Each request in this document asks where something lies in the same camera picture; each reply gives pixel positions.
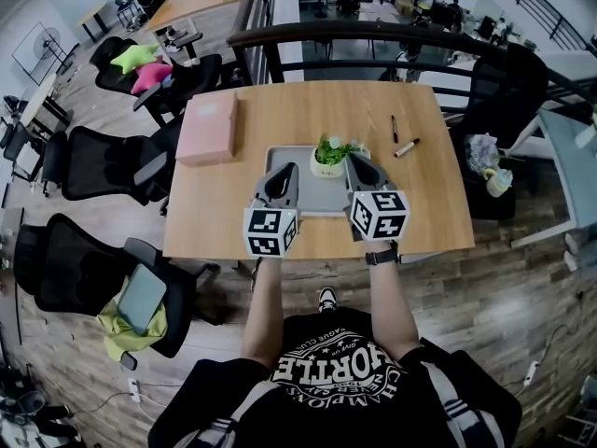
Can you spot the grey table with white legs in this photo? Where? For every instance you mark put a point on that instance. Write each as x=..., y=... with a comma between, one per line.
x=573, y=171

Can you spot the white power strip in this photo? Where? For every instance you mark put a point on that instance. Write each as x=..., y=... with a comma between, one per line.
x=134, y=389
x=531, y=373

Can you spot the small blue cushion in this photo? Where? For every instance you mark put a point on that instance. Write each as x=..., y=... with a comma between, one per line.
x=166, y=79

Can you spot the black wristwatch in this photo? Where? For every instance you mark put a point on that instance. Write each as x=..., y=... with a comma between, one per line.
x=381, y=257

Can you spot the black trousers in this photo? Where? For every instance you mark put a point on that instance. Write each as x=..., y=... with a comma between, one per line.
x=326, y=321

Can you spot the long wooden table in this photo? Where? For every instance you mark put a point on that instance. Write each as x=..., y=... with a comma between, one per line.
x=200, y=3

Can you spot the person's left forearm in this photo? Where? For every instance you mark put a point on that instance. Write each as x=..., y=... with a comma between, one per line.
x=263, y=315

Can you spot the white vase with flowers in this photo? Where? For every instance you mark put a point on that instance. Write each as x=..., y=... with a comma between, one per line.
x=588, y=133

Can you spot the pink star cushion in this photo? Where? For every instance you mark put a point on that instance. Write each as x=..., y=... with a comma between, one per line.
x=151, y=76

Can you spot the grey-blue flower bouquet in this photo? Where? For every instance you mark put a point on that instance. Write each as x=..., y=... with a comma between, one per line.
x=482, y=152

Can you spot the green star cushion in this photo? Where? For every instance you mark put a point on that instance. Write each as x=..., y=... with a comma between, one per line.
x=133, y=58

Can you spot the grey tray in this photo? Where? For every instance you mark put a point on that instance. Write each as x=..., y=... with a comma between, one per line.
x=322, y=196

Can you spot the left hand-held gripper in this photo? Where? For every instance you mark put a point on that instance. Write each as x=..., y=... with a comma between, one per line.
x=270, y=231

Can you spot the white marker with dark cap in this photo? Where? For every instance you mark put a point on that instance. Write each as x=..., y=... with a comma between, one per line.
x=406, y=148

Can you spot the pink box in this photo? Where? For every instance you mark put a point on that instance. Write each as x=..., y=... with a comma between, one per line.
x=207, y=126

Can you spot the small potted green plant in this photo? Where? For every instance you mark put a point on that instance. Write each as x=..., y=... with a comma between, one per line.
x=326, y=168

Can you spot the yellow-green cloth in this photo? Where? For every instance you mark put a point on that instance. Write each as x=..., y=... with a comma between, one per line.
x=114, y=339

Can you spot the person's right forearm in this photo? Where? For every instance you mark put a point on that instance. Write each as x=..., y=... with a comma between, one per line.
x=392, y=306

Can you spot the black and white sneaker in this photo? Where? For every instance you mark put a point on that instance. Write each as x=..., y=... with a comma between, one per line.
x=327, y=299

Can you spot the standing fan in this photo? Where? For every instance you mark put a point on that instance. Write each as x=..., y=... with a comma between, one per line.
x=46, y=41

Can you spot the black office chair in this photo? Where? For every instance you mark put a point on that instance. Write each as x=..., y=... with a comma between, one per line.
x=508, y=87
x=196, y=77
x=98, y=166
x=65, y=269

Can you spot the black metal railing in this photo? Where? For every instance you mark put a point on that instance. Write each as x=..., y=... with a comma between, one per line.
x=326, y=31

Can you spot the thin black pen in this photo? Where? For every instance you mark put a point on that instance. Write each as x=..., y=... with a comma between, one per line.
x=394, y=127

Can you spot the black printed t-shirt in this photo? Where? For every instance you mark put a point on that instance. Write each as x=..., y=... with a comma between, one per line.
x=336, y=409

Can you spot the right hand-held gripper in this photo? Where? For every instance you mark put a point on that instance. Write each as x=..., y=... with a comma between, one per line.
x=380, y=215

